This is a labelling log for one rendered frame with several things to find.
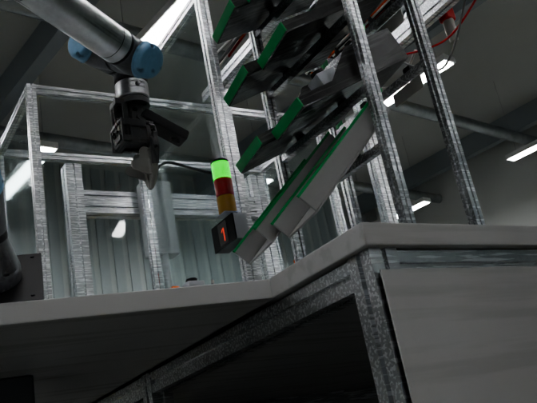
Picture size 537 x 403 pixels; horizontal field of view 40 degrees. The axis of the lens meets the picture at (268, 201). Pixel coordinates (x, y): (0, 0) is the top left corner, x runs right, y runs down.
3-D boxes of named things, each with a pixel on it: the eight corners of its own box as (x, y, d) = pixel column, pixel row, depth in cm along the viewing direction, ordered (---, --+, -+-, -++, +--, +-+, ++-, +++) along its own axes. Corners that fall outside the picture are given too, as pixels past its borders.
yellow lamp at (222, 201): (224, 210, 192) (221, 193, 194) (216, 217, 196) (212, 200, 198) (240, 210, 195) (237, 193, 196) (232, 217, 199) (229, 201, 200)
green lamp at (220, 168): (218, 175, 196) (215, 159, 197) (210, 183, 199) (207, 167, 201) (234, 177, 198) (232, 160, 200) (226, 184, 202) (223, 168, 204)
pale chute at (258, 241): (272, 242, 134) (253, 227, 133) (249, 265, 145) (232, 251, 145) (345, 145, 148) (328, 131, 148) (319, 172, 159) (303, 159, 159)
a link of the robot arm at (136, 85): (141, 96, 171) (153, 77, 165) (143, 113, 170) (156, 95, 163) (109, 92, 167) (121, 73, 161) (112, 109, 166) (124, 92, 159)
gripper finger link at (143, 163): (130, 188, 156) (125, 149, 159) (157, 189, 159) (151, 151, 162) (136, 182, 153) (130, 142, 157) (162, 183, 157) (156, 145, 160)
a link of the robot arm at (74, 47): (105, 26, 151) (141, 45, 160) (71, 21, 158) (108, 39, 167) (92, 62, 151) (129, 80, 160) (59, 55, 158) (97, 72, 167)
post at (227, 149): (256, 322, 185) (198, -4, 219) (250, 325, 187) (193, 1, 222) (266, 321, 186) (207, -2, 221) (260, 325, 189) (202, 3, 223)
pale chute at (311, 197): (318, 211, 122) (297, 194, 122) (289, 239, 133) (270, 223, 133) (391, 109, 136) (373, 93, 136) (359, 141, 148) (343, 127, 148)
